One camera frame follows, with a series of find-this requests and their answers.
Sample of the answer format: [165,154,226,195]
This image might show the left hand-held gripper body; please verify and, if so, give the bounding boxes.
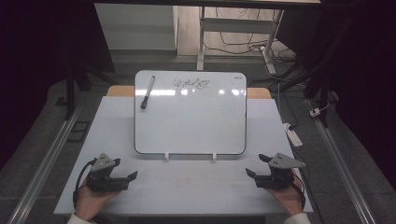
[85,152,130,193]

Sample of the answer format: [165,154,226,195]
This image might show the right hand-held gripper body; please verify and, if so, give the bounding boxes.
[254,152,307,189]

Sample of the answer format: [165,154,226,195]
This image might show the person's right hand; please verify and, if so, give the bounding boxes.
[264,169,305,217]

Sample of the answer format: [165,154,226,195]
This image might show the person's left hand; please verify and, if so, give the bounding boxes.
[74,183,121,222]

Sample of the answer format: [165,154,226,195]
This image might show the white power strip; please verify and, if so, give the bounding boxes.
[282,122,304,148]

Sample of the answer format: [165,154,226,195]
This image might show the black floor plate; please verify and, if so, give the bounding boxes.
[66,120,92,144]

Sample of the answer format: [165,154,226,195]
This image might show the black and grey marker pen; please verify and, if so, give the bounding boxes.
[139,76,156,110]

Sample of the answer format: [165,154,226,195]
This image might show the white whiteboard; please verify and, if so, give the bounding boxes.
[134,69,248,156]

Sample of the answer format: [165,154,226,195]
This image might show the black metal stand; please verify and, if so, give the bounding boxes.
[64,46,116,121]
[268,18,356,129]

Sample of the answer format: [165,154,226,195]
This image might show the white panel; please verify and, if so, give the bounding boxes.
[93,3,179,51]

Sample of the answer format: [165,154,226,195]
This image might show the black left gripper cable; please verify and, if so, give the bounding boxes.
[72,157,98,210]

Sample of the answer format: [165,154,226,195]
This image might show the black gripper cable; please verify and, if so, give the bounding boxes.
[291,173,307,210]
[72,157,98,210]

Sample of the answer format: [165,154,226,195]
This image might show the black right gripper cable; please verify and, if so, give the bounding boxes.
[291,173,307,210]

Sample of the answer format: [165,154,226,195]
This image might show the grey metal floor rail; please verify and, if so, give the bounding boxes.
[305,98,378,224]
[7,101,87,224]

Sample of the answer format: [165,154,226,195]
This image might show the tangle of black floor cables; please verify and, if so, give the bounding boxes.
[204,7,309,91]

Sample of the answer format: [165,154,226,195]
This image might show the white metal desk frame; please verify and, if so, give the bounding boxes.
[196,6,285,76]

